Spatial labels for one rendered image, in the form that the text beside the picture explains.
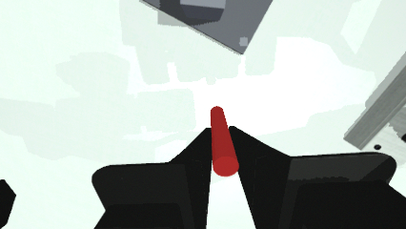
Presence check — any red peg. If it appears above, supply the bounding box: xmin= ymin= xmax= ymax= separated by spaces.
xmin=210 ymin=106 xmax=239 ymax=177

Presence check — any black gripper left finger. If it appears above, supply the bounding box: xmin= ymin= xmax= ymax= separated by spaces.
xmin=91 ymin=127 xmax=213 ymax=229

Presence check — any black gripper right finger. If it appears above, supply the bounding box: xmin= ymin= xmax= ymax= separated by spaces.
xmin=229 ymin=126 xmax=397 ymax=229

